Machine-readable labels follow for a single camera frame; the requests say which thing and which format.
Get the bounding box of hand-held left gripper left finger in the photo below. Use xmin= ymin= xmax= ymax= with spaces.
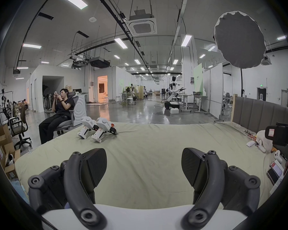
xmin=28 ymin=148 xmax=108 ymax=230

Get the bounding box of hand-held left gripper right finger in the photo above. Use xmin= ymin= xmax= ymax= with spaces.
xmin=181 ymin=148 xmax=261 ymax=230

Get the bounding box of spare white hand-held gripper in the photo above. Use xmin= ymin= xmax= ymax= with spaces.
xmin=91 ymin=117 xmax=117 ymax=143
xmin=77 ymin=116 xmax=97 ymax=139

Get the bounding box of phone with red case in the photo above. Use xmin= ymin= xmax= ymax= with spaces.
xmin=266 ymin=160 xmax=285 ymax=185

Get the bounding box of grey office chair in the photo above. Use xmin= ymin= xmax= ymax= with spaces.
xmin=44 ymin=91 xmax=79 ymax=135

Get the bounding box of brown carton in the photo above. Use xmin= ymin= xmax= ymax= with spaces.
xmin=0 ymin=148 xmax=21 ymax=180
xmin=0 ymin=124 xmax=14 ymax=148

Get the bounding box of white plastic bag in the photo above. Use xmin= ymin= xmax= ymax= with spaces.
xmin=255 ymin=129 xmax=274 ymax=153

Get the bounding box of white washing machine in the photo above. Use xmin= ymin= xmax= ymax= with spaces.
xmin=73 ymin=93 xmax=88 ymax=127

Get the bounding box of bed with pale green sheet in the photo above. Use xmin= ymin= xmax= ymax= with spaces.
xmin=14 ymin=121 xmax=288 ymax=210

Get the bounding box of black office chair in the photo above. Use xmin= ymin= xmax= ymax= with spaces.
xmin=8 ymin=115 xmax=32 ymax=151

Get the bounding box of grey padded headboard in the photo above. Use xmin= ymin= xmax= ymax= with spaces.
xmin=232 ymin=94 xmax=288 ymax=135

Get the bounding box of white table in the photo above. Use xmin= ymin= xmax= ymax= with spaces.
xmin=179 ymin=93 xmax=193 ymax=111

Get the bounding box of white humanoid robot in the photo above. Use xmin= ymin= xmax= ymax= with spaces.
xmin=164 ymin=76 xmax=187 ymax=110

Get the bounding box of round grey softbox lamp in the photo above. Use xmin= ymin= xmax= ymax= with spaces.
xmin=214 ymin=11 xmax=266 ymax=98

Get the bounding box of black camera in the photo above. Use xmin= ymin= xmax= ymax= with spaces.
xmin=264 ymin=122 xmax=288 ymax=147

